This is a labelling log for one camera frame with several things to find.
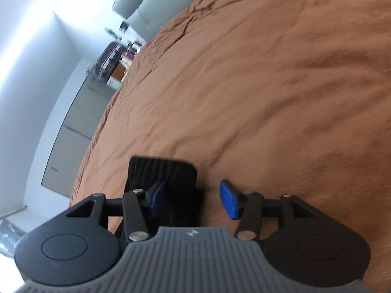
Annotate black pants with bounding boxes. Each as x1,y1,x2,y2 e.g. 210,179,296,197
117,156,206,239

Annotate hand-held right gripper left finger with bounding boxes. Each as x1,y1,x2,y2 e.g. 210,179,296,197
65,179,167,241

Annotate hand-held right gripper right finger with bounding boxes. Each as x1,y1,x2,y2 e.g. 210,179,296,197
219,179,329,241

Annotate brown blanket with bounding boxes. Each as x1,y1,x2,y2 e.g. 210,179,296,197
69,0,391,293

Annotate grey padded bed headboard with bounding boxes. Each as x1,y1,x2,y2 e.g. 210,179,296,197
112,0,212,42

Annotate white bedside table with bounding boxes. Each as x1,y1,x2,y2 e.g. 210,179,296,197
106,57,132,90

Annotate maroon suitcase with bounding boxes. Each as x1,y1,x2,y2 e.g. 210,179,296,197
93,41,128,80

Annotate grey wardrobe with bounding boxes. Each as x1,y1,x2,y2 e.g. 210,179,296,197
41,75,118,198

